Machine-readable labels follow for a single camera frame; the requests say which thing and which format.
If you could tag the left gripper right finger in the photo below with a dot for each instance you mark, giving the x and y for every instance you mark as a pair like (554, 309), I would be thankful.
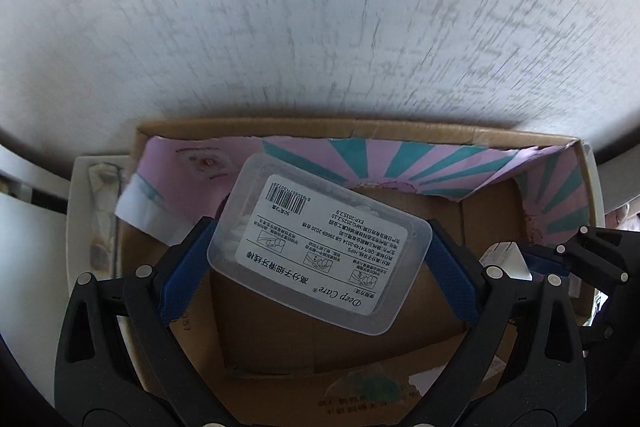
(519, 363)

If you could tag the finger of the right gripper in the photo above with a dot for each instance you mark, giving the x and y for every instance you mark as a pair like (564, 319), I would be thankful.
(607, 260)
(545, 260)

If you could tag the pink lined cardboard box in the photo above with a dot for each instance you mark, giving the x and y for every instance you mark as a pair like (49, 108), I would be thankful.
(271, 365)

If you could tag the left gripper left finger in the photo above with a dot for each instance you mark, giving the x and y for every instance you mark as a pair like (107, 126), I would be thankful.
(118, 363)

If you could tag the clear cotton swab box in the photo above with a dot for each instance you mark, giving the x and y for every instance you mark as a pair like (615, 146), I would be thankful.
(317, 247)

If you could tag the white roll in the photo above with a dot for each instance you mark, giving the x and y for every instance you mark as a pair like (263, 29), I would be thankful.
(508, 257)

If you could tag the floral light blue cloth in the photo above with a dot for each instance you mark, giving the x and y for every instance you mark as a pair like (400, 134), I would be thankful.
(105, 181)

